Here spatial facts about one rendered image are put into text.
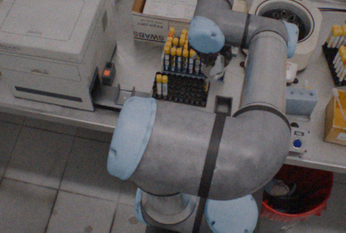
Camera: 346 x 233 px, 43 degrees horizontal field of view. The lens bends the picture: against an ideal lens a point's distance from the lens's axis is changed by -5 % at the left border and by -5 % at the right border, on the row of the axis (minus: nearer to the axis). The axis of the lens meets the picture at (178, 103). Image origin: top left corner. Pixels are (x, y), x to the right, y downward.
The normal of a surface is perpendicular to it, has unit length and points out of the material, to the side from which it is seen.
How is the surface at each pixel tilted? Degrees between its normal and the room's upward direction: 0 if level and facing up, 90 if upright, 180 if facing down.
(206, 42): 90
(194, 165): 43
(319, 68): 0
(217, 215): 8
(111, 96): 0
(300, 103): 90
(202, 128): 8
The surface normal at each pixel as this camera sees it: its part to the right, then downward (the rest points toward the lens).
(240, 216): 0.14, -0.43
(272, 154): 0.66, -0.07
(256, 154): 0.42, -0.18
